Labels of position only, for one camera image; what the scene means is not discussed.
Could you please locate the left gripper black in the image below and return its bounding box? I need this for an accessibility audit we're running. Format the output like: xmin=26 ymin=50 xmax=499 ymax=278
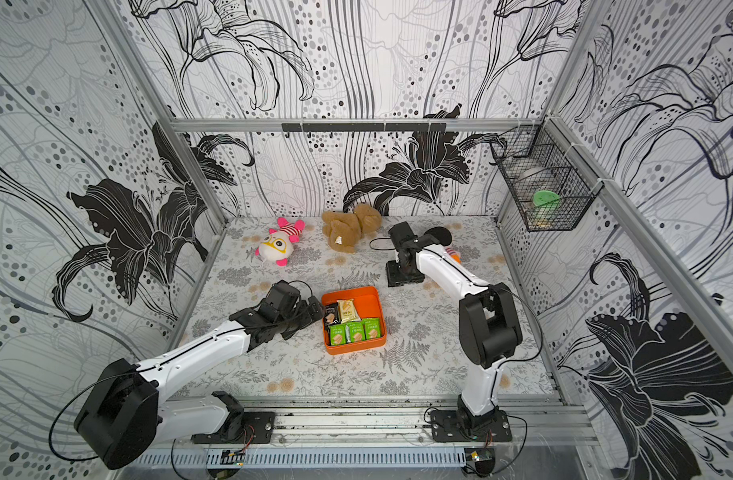
xmin=275 ymin=297 xmax=328 ymax=340

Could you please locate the orange storage box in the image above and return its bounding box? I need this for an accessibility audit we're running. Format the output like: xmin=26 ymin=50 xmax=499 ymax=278
xmin=322 ymin=286 xmax=389 ymax=356

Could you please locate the green cookie packet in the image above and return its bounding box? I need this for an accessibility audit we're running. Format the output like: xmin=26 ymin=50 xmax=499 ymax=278
xmin=362 ymin=318 xmax=383 ymax=339
xmin=344 ymin=321 xmax=366 ymax=344
xmin=328 ymin=324 xmax=348 ymax=347

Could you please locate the yellow cookie packet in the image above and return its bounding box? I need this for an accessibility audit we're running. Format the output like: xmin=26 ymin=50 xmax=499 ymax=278
xmin=336 ymin=299 xmax=362 ymax=324

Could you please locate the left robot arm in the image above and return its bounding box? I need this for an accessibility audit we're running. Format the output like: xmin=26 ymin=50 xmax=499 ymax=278
xmin=74 ymin=280 xmax=324 ymax=470

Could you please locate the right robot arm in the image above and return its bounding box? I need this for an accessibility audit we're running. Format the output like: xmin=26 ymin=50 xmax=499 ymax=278
xmin=386 ymin=222 xmax=523 ymax=441

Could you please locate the black cookie packet left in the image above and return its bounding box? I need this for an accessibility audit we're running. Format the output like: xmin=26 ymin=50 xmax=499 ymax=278
xmin=324 ymin=303 xmax=342 ymax=328

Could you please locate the black-haired doll orange dress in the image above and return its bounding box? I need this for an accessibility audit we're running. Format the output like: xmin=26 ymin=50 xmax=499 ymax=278
xmin=427 ymin=226 xmax=461 ymax=263

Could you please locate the pink white owl plush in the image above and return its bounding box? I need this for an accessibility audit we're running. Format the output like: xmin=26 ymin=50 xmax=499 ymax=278
xmin=254 ymin=217 xmax=306 ymax=267

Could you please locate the brown teddy bear plush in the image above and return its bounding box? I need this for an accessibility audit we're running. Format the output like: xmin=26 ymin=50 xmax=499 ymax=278
xmin=322 ymin=204 xmax=383 ymax=253

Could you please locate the green lid jar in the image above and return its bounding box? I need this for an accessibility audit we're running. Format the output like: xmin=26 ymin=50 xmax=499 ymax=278
xmin=533 ymin=190 xmax=563 ymax=227

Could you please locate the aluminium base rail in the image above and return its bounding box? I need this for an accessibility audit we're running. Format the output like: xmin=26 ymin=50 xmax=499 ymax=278
xmin=240 ymin=397 xmax=600 ymax=448

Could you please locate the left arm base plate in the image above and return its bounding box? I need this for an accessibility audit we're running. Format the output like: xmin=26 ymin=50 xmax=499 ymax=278
xmin=190 ymin=411 xmax=276 ymax=446

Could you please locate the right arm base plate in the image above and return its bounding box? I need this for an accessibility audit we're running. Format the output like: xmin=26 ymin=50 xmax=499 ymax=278
xmin=424 ymin=407 xmax=513 ymax=443

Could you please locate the black wire basket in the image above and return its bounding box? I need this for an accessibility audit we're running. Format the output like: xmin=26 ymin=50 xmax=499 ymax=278
xmin=490 ymin=125 xmax=595 ymax=232

